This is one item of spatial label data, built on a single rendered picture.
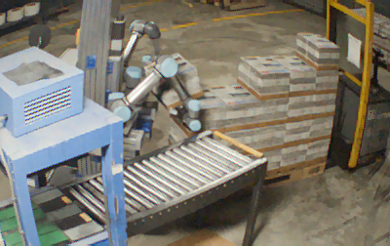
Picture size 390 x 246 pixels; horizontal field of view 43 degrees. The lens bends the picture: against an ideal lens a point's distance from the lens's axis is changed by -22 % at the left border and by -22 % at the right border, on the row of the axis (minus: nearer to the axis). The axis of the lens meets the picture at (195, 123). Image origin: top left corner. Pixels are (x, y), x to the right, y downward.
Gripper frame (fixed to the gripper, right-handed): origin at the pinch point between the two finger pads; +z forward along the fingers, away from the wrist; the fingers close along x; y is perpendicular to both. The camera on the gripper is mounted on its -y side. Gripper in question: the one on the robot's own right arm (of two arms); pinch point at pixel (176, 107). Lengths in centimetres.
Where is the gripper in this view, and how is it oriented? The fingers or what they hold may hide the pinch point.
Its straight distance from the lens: 451.4
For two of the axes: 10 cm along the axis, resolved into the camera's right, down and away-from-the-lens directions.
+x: -8.8, 4.1, -2.3
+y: -2.3, -8.1, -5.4
